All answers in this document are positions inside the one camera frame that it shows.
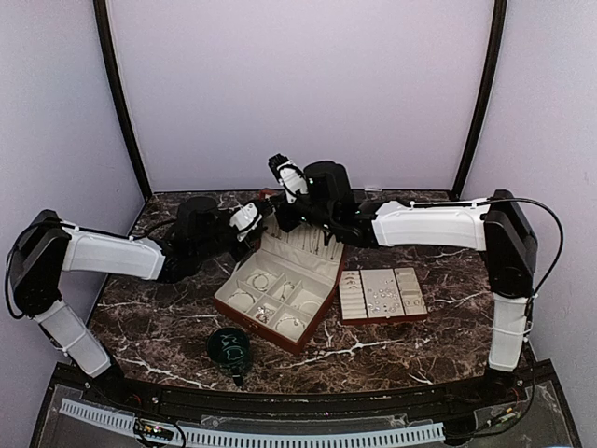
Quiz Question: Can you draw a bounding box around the red jewelry box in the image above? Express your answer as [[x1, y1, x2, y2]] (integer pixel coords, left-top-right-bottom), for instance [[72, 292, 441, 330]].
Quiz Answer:
[[215, 216, 345, 356]]

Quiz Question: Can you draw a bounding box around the dark green glass mug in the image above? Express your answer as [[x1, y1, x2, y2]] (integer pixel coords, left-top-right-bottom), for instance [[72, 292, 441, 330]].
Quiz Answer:
[[206, 327, 252, 387]]

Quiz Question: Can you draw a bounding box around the red jewelry tray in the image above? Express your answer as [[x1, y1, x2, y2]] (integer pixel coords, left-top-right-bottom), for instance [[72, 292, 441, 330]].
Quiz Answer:
[[338, 268, 428, 326]]

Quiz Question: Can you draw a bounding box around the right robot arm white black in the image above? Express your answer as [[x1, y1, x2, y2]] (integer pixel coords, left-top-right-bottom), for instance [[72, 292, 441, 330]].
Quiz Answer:
[[268, 154, 544, 405]]

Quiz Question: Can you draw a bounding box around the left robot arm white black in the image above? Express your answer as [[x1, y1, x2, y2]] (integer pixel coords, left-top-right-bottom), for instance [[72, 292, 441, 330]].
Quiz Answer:
[[4, 196, 267, 407]]

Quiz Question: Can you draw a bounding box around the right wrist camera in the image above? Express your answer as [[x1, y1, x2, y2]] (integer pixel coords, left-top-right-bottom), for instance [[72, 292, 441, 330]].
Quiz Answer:
[[268, 154, 308, 204]]

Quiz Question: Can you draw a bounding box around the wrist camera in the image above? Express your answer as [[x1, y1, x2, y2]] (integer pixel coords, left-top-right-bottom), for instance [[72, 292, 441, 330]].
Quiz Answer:
[[229, 201, 265, 243], [268, 154, 308, 204]]

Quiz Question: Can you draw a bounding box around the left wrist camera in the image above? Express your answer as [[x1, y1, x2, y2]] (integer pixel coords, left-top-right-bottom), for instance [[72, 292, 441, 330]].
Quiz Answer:
[[229, 201, 265, 243]]

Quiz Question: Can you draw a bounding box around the white slotted cable duct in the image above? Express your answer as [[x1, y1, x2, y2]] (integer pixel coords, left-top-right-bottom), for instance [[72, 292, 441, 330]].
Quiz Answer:
[[59, 399, 445, 447]]

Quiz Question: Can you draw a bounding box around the left black frame post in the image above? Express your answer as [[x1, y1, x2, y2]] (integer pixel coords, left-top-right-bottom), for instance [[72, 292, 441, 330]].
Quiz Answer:
[[92, 0, 153, 202]]

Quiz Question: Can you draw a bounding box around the black frame post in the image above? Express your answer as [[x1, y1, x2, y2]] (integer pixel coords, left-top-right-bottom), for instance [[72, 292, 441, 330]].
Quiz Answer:
[[451, 0, 507, 199], [92, 0, 153, 202]]

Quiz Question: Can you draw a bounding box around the right black frame post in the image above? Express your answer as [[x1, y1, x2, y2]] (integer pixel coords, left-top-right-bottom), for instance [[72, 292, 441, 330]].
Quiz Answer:
[[451, 0, 507, 199]]

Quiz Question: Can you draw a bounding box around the black front rail base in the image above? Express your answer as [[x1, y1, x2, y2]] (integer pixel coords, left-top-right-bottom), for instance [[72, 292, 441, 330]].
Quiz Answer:
[[39, 360, 565, 422]]

